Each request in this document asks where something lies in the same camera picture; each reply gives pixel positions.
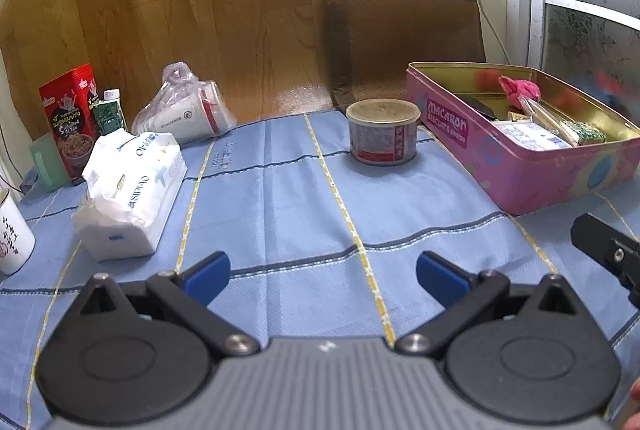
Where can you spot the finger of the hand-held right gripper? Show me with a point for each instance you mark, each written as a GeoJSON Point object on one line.
{"type": "Point", "coordinates": [607, 245]}

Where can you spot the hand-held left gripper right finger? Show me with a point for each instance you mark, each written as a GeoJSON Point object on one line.
{"type": "Point", "coordinates": [440, 277]}

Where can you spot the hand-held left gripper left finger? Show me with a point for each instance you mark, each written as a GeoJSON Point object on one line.
{"type": "Point", "coordinates": [207, 275]}

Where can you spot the green patterned packet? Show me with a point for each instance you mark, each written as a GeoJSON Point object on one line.
{"type": "Point", "coordinates": [587, 133]}

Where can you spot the pink tin box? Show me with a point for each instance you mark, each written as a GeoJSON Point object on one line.
{"type": "Point", "coordinates": [465, 150]}

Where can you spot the white wet wipes pack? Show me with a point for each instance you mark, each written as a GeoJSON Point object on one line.
{"type": "Point", "coordinates": [525, 138]}

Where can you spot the clear plastic packet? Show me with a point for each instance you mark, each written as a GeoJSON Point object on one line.
{"type": "Point", "coordinates": [545, 118]}

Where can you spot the black soft pouch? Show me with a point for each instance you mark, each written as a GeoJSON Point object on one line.
{"type": "Point", "coordinates": [480, 106]}

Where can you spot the pink fluffy cloth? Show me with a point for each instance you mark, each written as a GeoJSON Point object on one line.
{"type": "Point", "coordinates": [520, 88]}

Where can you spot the blue checked tablecloth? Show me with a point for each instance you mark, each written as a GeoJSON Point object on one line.
{"type": "Point", "coordinates": [300, 210]}

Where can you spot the white tissue pack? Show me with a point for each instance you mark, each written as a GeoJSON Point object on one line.
{"type": "Point", "coordinates": [130, 190]}

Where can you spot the lidded food can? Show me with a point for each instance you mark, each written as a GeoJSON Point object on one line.
{"type": "Point", "coordinates": [382, 135]}

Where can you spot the plastic bag of paper cups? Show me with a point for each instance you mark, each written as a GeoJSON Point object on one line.
{"type": "Point", "coordinates": [185, 115]}

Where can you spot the green drink carton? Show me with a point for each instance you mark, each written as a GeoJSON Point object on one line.
{"type": "Point", "coordinates": [109, 115]}

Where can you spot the white mug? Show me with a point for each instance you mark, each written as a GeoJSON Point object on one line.
{"type": "Point", "coordinates": [15, 235]}

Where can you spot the mint green cup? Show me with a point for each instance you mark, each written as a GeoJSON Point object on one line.
{"type": "Point", "coordinates": [45, 160]}

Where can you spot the red snack box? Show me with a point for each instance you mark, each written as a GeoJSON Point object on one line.
{"type": "Point", "coordinates": [67, 120]}

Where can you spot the brown chair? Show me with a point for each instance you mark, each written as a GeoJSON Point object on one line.
{"type": "Point", "coordinates": [400, 40]}

